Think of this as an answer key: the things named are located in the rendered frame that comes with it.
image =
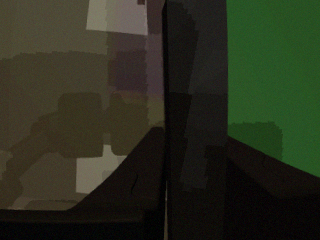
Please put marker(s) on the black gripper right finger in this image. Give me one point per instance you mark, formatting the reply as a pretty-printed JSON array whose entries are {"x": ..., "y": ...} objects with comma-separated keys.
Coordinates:
[{"x": 267, "y": 199}]

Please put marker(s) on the green putting mat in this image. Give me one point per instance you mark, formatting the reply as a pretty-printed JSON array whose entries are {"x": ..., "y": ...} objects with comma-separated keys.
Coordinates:
[{"x": 274, "y": 79}]

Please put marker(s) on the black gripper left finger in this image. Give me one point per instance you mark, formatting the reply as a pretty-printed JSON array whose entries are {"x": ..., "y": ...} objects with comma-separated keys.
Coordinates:
[{"x": 128, "y": 205}]

